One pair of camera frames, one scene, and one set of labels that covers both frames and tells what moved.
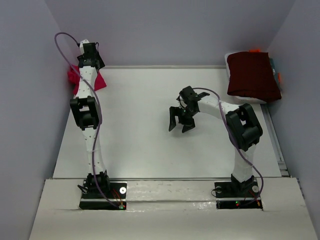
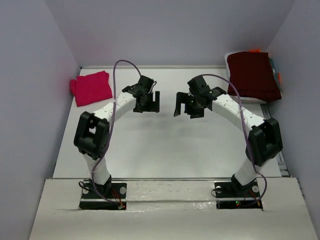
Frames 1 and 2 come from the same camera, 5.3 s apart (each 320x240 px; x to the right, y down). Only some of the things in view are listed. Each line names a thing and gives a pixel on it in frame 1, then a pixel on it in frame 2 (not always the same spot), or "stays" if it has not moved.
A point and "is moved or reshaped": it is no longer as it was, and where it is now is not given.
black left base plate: [117, 193] stays
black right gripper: [174, 111] → [182, 97]
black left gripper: [97, 57] → [152, 106]
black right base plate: [227, 197] stays
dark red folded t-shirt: [250, 75] stays
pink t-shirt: [74, 79] is moved or reshaped
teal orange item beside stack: [277, 75] stays
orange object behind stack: [254, 50] stays
